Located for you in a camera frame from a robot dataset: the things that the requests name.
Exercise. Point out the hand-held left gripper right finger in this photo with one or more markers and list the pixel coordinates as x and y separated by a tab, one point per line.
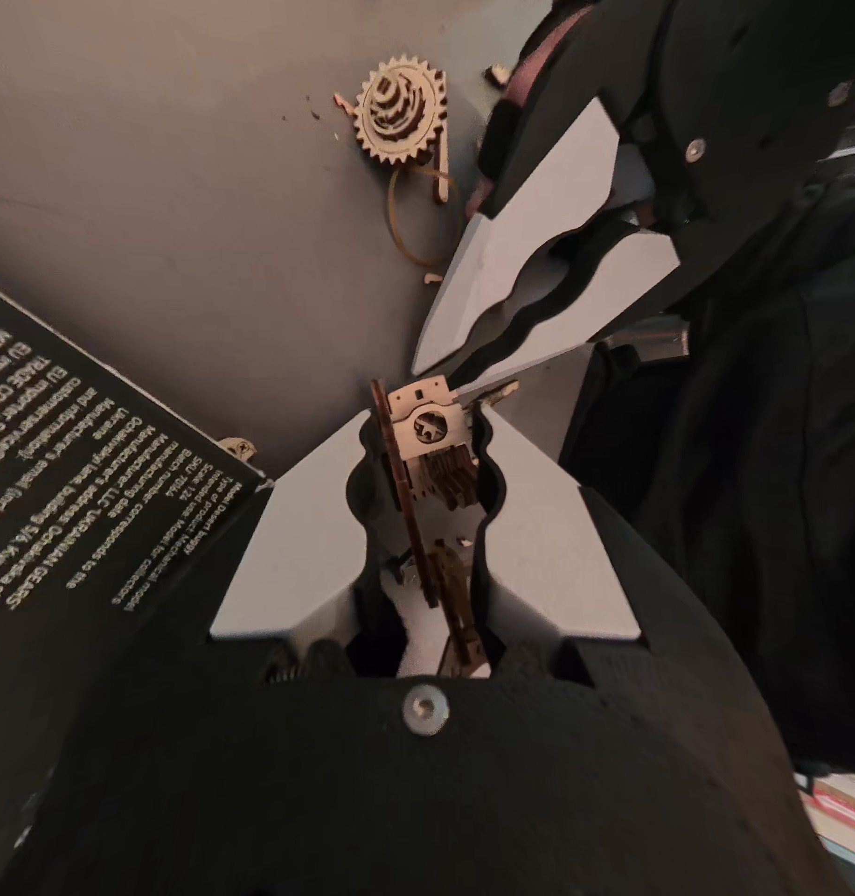
553	560

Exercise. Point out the black cardboard box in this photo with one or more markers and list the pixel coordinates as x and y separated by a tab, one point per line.
84	525

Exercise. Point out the person's right hand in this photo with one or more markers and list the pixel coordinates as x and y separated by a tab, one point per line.
539	56

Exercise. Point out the person's dark clothing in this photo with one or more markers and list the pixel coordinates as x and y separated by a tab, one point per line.
749	490

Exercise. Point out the wooden piece with cross mark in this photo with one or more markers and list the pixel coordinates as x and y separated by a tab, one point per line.
237	448

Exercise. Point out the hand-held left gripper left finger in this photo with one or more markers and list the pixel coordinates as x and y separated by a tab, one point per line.
287	560

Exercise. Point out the wooden buggy model assembly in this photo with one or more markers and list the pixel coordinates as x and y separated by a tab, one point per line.
406	448

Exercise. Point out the scattered wood scraps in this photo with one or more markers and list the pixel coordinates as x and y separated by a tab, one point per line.
498	73

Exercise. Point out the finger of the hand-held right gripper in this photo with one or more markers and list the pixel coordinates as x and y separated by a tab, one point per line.
511	231
623	280

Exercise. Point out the stepped wooden gear stack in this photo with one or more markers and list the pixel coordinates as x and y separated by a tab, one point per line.
392	119

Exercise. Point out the tan rubber band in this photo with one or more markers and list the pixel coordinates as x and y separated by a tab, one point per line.
394	224

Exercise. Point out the stacked flat boxes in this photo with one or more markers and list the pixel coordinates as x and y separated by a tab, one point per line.
847	805

